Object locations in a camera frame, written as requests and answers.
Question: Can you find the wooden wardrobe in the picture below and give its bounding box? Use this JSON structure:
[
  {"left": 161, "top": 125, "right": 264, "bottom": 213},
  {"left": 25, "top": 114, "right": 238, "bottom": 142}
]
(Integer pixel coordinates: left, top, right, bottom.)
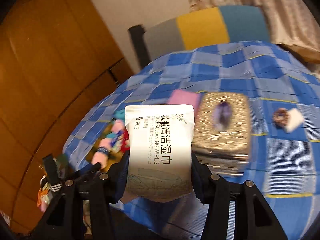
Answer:
[{"left": 0, "top": 0, "right": 137, "bottom": 232}]

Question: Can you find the pile of colourful socks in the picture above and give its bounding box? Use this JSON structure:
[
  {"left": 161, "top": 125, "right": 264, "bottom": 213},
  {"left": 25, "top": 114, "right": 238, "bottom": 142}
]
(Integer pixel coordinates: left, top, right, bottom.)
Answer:
[{"left": 37, "top": 119, "right": 132, "bottom": 210}]

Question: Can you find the brown scrunchie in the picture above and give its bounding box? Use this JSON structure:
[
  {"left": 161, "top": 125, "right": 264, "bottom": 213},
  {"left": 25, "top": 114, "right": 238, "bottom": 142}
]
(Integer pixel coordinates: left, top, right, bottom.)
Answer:
[{"left": 272, "top": 107, "right": 290, "bottom": 128}]

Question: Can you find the pink cardboard box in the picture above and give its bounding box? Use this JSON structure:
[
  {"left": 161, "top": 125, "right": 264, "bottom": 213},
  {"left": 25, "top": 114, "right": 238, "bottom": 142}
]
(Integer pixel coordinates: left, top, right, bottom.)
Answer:
[{"left": 167, "top": 89, "right": 201, "bottom": 106}]

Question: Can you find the beige patterned curtain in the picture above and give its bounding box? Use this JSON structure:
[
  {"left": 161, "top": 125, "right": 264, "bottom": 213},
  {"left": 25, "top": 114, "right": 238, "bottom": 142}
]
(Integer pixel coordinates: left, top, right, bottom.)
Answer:
[{"left": 180, "top": 0, "right": 320, "bottom": 64}]

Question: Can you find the white square pad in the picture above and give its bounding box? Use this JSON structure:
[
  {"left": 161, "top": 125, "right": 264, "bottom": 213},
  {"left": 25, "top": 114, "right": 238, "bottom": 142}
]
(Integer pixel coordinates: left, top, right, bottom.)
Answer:
[{"left": 283, "top": 108, "right": 304, "bottom": 133}]

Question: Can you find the grey yellow blue chair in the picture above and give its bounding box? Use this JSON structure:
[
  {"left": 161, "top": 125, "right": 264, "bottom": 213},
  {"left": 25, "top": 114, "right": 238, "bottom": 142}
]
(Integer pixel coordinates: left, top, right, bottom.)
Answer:
[{"left": 128, "top": 5, "right": 271, "bottom": 68}]

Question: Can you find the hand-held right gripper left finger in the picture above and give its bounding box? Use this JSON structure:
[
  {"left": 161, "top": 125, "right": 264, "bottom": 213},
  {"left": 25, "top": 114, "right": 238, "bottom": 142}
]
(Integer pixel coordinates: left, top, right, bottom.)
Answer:
[{"left": 32, "top": 154, "right": 130, "bottom": 240}]

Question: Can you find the silver glitter tissue box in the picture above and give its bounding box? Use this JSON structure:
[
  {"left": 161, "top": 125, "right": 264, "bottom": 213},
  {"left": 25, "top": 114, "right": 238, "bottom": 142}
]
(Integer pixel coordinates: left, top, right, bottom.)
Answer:
[{"left": 192, "top": 92, "right": 251, "bottom": 178}]

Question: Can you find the blue plaid blanket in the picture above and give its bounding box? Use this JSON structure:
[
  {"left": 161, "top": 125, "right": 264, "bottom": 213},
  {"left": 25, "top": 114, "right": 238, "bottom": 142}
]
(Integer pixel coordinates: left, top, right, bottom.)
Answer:
[{"left": 61, "top": 41, "right": 320, "bottom": 240}]

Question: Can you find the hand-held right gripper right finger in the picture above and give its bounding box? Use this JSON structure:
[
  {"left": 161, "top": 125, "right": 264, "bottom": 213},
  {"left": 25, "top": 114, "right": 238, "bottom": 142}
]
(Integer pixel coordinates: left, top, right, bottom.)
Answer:
[{"left": 190, "top": 153, "right": 288, "bottom": 240}]

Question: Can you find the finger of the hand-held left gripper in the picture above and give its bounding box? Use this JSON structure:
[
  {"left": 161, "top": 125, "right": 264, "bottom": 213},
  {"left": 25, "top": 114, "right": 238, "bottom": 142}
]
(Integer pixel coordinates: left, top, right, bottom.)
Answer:
[{"left": 42, "top": 155, "right": 102, "bottom": 192}]

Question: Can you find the white wipes packet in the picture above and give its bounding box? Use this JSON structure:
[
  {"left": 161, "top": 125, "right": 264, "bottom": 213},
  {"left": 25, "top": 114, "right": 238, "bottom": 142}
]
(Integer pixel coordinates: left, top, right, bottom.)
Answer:
[{"left": 119, "top": 104, "right": 195, "bottom": 203}]

